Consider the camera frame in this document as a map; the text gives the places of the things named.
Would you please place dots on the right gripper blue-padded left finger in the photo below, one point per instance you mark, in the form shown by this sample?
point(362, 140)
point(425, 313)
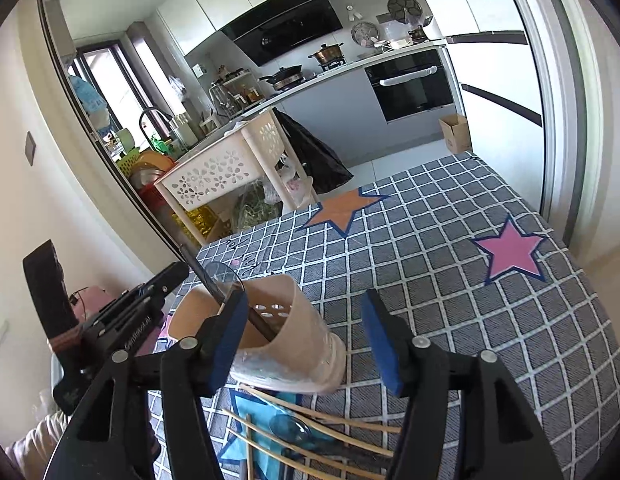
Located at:
point(206, 336)

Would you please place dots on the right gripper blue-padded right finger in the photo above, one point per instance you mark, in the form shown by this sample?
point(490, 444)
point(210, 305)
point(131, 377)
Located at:
point(400, 356)

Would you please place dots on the black kitchen faucet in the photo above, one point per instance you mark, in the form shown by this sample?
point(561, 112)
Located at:
point(158, 119)

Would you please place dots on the pink plastic stool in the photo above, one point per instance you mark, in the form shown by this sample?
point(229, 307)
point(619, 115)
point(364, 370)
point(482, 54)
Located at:
point(88, 301)

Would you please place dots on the grey checkered tablecloth with stars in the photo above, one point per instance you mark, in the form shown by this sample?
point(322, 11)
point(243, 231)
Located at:
point(463, 259)

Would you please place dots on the beige plastic utensil holder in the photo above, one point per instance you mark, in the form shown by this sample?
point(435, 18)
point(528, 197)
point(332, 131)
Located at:
point(286, 345)

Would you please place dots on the beige perforated storage cart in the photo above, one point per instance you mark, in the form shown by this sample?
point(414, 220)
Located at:
point(257, 149)

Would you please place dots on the black garbage bag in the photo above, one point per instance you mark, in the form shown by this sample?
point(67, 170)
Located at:
point(318, 160)

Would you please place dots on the cardboard box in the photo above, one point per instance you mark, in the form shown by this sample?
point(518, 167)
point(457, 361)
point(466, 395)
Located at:
point(456, 133)

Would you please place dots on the black built-in oven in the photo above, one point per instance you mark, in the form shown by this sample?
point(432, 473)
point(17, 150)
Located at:
point(411, 84)

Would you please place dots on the black wok on stove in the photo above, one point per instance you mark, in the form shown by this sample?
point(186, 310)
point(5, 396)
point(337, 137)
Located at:
point(284, 77)

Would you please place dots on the copper cooking pot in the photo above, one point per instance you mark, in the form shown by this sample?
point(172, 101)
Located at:
point(329, 55)

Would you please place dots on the black range hood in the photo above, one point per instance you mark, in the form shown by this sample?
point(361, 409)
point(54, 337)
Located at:
point(276, 27)

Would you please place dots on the white refrigerator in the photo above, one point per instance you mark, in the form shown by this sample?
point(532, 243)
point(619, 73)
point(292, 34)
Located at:
point(498, 83)

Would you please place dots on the grey wall switch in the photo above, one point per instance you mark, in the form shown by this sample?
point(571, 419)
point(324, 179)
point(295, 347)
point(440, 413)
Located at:
point(30, 148)

